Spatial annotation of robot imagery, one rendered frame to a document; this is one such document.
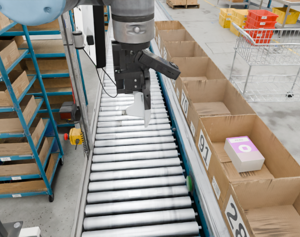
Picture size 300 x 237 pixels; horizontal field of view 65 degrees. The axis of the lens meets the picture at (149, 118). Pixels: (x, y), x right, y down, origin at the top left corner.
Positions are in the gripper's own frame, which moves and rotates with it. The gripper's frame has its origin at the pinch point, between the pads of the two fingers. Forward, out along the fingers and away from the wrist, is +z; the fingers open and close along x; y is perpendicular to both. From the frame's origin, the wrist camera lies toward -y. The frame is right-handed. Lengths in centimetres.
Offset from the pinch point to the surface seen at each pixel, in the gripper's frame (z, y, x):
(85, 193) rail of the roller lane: 59, 26, -23
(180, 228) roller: 59, -14, 3
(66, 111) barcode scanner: 25, 30, -44
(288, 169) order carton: 35, -58, 0
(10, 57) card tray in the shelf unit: 17, 65, -99
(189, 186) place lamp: 51, -22, -11
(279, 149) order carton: 32, -58, -8
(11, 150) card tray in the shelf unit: 77, 80, -83
